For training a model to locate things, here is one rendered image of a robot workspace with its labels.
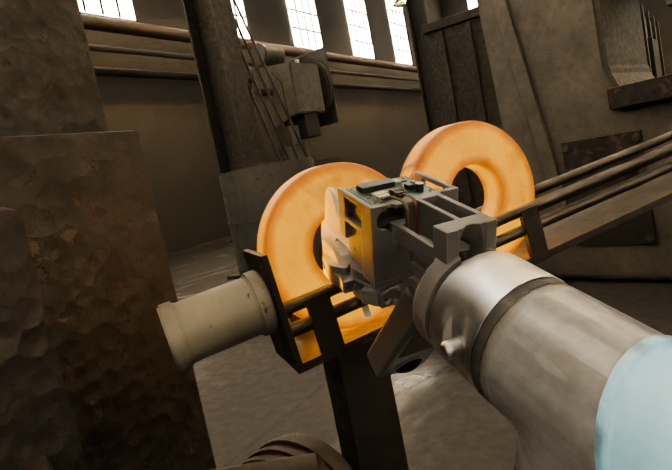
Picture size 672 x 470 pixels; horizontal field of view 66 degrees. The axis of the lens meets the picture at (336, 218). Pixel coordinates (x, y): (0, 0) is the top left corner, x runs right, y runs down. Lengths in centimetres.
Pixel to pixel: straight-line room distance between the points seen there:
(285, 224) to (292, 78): 770
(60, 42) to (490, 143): 51
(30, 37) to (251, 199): 229
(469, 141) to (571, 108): 211
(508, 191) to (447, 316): 31
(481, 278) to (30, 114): 54
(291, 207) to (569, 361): 29
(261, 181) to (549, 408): 269
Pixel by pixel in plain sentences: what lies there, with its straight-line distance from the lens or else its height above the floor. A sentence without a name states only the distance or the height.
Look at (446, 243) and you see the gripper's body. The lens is 30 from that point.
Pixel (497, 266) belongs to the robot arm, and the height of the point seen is 71.
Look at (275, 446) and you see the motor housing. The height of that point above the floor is 53.
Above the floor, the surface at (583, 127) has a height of 74.
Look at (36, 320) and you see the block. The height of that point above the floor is 71.
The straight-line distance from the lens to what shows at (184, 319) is 44.
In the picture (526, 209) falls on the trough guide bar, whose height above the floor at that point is 70.
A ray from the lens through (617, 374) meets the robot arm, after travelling 24.
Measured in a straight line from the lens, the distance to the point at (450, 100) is 427.
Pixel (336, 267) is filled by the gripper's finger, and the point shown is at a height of 70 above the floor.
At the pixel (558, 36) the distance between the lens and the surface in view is 269.
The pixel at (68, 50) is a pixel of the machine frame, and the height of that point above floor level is 98.
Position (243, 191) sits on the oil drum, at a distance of 293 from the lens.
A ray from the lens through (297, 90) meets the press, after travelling 814.
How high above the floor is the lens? 78
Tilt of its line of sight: 5 degrees down
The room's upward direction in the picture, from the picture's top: 11 degrees counter-clockwise
